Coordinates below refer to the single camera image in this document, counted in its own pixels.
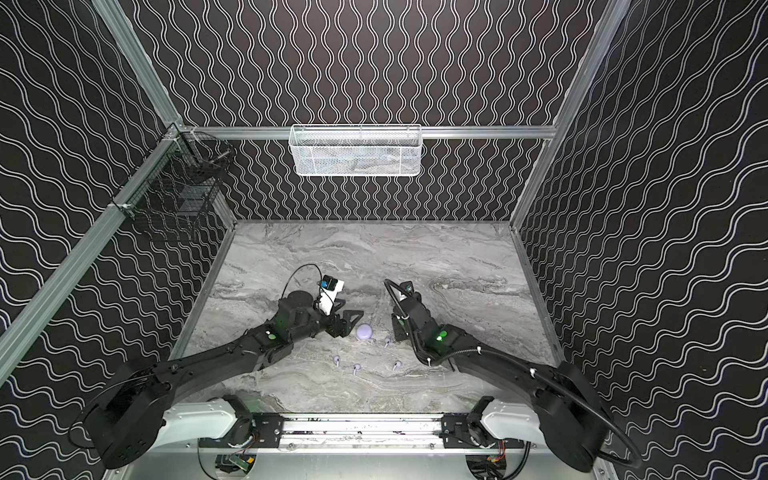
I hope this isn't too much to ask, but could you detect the black corrugated cable conduit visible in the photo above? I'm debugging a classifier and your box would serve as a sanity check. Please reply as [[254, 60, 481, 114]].
[[383, 278, 643, 469]]

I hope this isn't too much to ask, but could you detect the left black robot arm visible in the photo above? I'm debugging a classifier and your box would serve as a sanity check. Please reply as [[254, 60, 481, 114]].
[[80, 290, 364, 469]]

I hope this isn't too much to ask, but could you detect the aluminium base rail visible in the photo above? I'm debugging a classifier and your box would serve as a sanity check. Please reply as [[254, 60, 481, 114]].
[[197, 411, 601, 454]]

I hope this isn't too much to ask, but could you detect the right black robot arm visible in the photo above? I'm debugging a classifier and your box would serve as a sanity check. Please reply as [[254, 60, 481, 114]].
[[389, 292, 643, 472]]

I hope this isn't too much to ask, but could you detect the purple earbud charging case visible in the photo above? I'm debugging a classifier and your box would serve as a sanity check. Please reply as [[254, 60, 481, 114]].
[[355, 324, 373, 341]]

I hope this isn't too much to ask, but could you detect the black wire basket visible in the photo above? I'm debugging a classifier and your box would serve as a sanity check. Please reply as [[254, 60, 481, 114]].
[[121, 131, 236, 244]]

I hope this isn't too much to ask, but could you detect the white wire mesh basket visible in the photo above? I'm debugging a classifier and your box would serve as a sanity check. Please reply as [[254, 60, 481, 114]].
[[288, 124, 424, 177]]

